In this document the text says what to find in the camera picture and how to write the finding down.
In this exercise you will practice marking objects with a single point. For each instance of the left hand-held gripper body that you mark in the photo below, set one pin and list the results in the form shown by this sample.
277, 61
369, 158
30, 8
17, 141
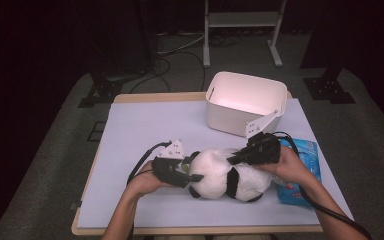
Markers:
166, 168

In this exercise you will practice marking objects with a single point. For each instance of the white plastic bin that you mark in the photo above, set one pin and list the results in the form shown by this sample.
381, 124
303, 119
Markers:
240, 113

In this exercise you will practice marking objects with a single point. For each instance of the black stand base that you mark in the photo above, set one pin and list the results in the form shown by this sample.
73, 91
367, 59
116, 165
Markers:
326, 90
103, 90

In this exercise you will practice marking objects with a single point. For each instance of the white metal stand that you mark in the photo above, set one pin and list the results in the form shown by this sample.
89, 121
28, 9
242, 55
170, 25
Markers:
206, 50

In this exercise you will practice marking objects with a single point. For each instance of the blue wet wipes pack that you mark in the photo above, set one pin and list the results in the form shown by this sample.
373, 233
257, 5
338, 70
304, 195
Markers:
310, 156

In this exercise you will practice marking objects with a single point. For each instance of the pale lilac table mat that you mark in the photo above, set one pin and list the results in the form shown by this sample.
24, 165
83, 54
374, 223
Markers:
146, 126

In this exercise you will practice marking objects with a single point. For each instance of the black floor grate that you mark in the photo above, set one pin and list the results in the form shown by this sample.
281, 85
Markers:
96, 131

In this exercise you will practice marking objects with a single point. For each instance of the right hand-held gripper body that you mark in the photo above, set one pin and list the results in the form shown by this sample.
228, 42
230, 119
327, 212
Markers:
263, 150

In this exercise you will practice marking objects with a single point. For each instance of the person's left hand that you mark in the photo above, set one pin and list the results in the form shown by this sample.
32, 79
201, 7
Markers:
145, 180

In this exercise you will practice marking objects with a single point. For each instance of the panda plush toy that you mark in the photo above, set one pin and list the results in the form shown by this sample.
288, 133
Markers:
213, 173

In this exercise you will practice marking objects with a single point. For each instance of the wooden table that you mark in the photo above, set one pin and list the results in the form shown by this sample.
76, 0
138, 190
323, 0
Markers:
160, 97

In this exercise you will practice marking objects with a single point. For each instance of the person's right hand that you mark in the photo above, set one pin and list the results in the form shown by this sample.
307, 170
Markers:
290, 168

